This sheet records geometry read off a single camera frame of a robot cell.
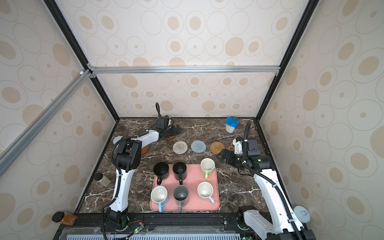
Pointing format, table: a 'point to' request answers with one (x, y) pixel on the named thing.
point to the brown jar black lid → (65, 218)
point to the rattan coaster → (216, 147)
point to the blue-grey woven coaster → (198, 146)
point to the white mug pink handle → (205, 191)
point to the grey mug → (181, 194)
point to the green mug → (207, 165)
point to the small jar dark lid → (99, 176)
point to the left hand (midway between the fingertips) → (181, 127)
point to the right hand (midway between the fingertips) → (225, 157)
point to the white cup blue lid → (231, 122)
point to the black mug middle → (180, 171)
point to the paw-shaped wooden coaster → (231, 148)
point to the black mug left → (161, 169)
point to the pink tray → (193, 178)
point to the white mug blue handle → (159, 194)
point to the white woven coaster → (180, 147)
